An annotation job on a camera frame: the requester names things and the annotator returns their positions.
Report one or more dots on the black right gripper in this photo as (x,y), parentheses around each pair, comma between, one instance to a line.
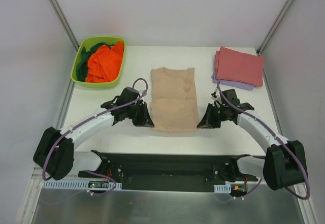
(213,115)

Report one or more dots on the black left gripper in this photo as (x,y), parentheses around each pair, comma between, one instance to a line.
(138,114)

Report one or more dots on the beige t shirt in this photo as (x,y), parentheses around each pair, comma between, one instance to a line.
(174,107)

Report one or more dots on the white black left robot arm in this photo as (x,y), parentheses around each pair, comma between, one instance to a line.
(55,151)

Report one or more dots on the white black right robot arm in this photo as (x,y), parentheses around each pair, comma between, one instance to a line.
(284,163)

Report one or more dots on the folded purple t shirt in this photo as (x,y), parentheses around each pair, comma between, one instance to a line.
(236,84)

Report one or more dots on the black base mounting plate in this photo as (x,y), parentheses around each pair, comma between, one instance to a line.
(158,172)

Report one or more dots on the folded red t shirt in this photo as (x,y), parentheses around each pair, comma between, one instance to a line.
(235,66)

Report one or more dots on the orange t shirt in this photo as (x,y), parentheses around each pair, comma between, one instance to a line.
(105,62)

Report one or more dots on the dark green t shirt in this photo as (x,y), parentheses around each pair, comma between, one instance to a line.
(82,66)

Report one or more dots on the green plastic basket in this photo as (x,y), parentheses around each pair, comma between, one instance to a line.
(88,43)

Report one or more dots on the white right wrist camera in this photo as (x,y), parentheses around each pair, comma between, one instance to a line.
(215,94)

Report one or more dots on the right white cable duct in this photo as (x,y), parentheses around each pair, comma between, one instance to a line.
(222,189)

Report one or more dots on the white cable duct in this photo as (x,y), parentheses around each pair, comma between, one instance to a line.
(222,189)
(81,185)

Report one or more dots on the left white cable duct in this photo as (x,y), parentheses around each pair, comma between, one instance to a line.
(81,185)

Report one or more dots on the right aluminium corner post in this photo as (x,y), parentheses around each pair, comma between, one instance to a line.
(278,20)

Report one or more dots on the aluminium corner post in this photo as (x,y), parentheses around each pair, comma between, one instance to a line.
(64,22)
(278,20)

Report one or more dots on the left aluminium corner post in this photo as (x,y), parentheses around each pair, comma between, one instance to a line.
(64,22)

